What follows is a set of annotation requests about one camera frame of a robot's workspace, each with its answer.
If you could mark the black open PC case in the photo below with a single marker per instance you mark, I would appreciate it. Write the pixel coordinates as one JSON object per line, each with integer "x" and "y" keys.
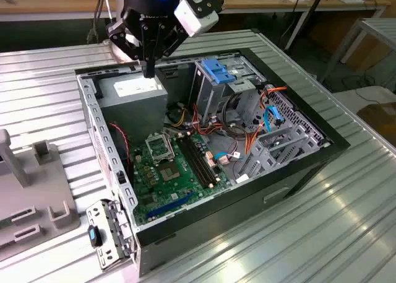
{"x": 216, "y": 221}

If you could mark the brown cardboard box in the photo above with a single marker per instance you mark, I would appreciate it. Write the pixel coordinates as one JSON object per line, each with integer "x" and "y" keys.
{"x": 380, "y": 119}

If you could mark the grey metal disk bay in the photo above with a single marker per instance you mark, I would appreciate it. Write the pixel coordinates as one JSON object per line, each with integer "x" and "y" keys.
{"x": 261, "y": 167}

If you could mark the green RAM stick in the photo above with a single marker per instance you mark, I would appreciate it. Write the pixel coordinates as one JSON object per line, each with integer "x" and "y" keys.
{"x": 4, "y": 224}

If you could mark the CPU socket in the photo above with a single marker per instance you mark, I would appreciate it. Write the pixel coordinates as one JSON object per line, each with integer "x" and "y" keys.
{"x": 169, "y": 173}

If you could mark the green motherboard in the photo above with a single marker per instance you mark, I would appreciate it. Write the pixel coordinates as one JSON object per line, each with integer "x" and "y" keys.
{"x": 173, "y": 193}

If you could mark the black and blue latch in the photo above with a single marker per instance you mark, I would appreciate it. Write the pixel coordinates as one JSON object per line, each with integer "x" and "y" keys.
{"x": 94, "y": 236}

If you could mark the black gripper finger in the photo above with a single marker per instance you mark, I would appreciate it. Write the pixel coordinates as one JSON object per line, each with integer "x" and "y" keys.
{"x": 123, "y": 35}
{"x": 170, "y": 41}

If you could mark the blue expansion slot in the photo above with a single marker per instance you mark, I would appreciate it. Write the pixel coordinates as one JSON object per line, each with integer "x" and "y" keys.
{"x": 168, "y": 206}

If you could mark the black tripod pole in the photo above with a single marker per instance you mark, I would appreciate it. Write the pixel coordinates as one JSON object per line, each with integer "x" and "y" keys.
{"x": 309, "y": 13}

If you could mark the grey metal drive cage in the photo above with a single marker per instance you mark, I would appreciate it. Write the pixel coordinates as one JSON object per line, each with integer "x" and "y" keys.
{"x": 210, "y": 94}

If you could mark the white metal frame table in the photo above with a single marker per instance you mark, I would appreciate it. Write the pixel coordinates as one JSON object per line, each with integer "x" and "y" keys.
{"x": 355, "y": 32}

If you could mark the black RAM slot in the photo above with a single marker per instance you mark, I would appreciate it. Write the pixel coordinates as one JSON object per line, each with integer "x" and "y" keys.
{"x": 194, "y": 163}
{"x": 201, "y": 159}

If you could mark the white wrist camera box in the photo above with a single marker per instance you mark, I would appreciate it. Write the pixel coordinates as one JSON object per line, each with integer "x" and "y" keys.
{"x": 195, "y": 20}

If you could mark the blue plastic drive latch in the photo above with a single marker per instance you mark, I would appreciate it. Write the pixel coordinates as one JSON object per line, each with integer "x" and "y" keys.
{"x": 216, "y": 71}

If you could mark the grey hinged card bracket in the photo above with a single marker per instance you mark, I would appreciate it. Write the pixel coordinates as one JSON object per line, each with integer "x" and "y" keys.
{"x": 102, "y": 211}

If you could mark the grey power supply unit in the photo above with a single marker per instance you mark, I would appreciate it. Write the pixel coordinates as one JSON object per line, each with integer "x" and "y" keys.
{"x": 133, "y": 109}

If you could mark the grey parts rack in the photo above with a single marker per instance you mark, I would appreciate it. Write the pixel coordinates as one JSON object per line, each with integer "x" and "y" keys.
{"x": 34, "y": 190}

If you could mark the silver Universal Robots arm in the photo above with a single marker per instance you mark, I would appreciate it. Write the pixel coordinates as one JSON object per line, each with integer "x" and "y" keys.
{"x": 120, "y": 52}

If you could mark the wooden desk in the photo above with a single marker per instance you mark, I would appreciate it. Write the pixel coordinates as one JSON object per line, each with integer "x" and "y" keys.
{"x": 46, "y": 4}

